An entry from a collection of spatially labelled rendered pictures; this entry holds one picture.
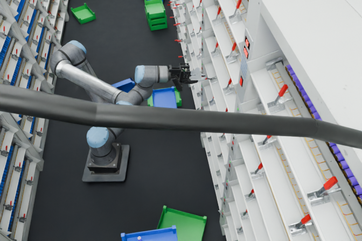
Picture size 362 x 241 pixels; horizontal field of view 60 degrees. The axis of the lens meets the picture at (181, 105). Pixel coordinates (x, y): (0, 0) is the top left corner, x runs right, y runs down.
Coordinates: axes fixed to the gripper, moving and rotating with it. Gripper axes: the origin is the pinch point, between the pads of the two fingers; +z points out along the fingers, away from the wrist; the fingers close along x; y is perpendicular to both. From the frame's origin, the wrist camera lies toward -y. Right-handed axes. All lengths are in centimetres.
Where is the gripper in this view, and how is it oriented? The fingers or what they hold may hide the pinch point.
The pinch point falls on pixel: (203, 77)
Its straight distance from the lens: 171.8
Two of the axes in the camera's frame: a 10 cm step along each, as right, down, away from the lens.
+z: 9.8, -0.1, 2.0
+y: 1.4, -6.8, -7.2
